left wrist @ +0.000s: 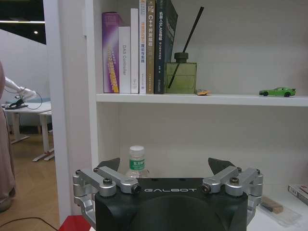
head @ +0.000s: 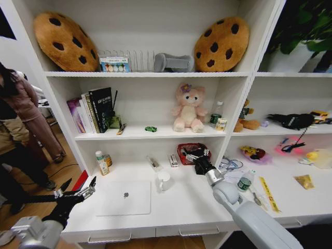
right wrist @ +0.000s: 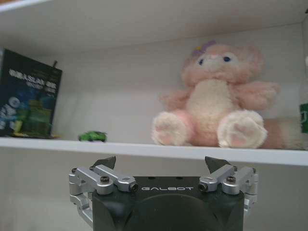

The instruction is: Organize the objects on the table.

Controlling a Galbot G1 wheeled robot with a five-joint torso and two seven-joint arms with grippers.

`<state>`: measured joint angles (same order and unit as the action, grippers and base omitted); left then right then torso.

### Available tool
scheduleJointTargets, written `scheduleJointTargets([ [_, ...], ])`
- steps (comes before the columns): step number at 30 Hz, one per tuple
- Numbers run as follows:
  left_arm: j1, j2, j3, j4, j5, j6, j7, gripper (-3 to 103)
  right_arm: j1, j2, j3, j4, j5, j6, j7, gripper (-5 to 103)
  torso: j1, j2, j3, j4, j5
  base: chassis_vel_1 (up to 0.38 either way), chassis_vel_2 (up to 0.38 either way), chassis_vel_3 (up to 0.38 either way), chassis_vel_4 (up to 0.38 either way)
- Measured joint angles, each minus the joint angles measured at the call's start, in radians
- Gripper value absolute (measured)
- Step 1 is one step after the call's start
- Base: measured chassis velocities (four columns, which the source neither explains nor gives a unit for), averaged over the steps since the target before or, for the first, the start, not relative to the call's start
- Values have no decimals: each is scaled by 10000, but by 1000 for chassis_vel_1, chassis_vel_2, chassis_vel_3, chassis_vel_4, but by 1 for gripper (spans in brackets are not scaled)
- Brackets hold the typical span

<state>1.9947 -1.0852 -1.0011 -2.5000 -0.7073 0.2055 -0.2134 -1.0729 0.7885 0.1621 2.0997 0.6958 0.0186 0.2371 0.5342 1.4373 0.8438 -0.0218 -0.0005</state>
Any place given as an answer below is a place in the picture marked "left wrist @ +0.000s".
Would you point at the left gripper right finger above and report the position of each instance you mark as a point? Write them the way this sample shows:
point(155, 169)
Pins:
point(223, 176)

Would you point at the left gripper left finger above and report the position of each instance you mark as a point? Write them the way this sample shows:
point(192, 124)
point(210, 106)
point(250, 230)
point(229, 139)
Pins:
point(106, 179)

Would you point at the clear plastic water bottle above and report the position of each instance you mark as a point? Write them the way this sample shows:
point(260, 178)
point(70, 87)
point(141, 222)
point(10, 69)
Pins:
point(137, 163)

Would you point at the red box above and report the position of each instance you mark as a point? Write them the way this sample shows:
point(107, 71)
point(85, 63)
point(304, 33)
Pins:
point(74, 223)

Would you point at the small brown block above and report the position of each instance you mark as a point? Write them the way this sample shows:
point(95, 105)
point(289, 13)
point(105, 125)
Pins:
point(273, 205)

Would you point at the clear plastic bag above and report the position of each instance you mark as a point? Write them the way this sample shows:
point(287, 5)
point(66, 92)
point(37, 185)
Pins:
point(287, 215)

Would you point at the book with red-black cover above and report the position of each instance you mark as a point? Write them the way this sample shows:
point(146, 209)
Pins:
point(299, 191)

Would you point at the small orange toy car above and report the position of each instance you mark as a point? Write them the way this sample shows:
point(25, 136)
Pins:
point(203, 92)

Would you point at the white desk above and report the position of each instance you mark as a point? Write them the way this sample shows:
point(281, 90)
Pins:
point(16, 113)
point(45, 115)

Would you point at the white bookshelf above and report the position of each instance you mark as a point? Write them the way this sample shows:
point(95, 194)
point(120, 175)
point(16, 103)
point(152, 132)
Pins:
point(168, 99)

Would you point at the green toy car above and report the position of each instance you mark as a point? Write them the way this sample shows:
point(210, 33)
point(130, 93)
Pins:
point(278, 92)

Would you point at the person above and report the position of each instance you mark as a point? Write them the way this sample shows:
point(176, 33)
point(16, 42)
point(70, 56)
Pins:
point(4, 144)

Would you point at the green glass diffuser bottle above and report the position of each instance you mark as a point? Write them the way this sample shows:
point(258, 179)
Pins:
point(185, 77)

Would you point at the small black gripper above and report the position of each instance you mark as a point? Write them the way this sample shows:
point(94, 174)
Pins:
point(15, 105)

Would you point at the short white DAS Controller book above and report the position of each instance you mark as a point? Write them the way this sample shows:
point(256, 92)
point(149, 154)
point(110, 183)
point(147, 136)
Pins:
point(124, 60)

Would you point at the purple book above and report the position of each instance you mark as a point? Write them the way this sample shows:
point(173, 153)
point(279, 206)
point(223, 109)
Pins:
point(110, 53)

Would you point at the tall thin white book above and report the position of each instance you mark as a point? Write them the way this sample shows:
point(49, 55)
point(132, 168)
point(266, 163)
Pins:
point(134, 48)

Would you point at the white book orange title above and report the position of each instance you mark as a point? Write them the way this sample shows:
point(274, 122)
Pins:
point(143, 48)

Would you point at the brown C++ book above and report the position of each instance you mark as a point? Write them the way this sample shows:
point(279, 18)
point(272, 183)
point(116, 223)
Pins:
point(150, 48)

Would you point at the dark SLAM book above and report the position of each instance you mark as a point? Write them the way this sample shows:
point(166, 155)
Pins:
point(160, 48)

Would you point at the black reed stick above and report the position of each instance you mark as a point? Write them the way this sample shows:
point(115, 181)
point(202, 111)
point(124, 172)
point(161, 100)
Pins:
point(192, 29)

